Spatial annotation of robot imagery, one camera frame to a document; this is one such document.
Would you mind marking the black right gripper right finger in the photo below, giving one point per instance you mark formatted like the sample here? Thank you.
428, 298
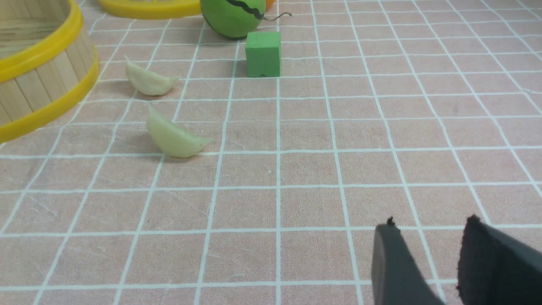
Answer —
497, 269

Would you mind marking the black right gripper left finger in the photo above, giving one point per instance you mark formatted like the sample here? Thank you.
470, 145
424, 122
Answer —
396, 279

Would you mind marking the bamboo steamer lid yellow rim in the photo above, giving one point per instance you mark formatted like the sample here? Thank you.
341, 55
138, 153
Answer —
151, 9

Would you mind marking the bamboo steamer tray yellow rim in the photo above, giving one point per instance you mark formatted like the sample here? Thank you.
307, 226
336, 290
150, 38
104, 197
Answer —
48, 63

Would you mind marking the pink checkered tablecloth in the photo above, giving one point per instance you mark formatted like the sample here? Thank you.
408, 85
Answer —
425, 110

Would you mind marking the green foam cube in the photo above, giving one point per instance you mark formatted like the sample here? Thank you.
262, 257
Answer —
263, 54

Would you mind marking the pale green dumpling front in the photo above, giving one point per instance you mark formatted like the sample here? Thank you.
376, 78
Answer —
173, 141

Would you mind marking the green toy watermelon ball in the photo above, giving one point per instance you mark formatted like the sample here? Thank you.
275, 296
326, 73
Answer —
234, 19

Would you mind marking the white dumpling near cube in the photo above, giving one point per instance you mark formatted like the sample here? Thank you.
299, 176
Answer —
148, 82

